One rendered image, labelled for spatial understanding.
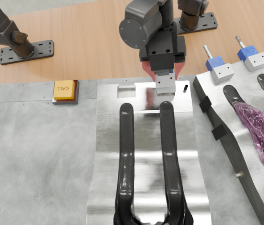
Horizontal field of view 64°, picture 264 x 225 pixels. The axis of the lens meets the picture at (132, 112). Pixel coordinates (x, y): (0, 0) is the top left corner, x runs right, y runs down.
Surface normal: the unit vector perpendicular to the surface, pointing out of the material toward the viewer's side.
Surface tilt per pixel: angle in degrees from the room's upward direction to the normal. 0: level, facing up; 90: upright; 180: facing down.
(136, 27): 75
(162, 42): 22
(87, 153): 0
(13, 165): 0
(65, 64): 0
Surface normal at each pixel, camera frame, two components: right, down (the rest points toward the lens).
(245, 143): -0.03, -0.22
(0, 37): -0.22, 0.85
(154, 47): -0.20, -0.65
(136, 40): -0.50, 0.71
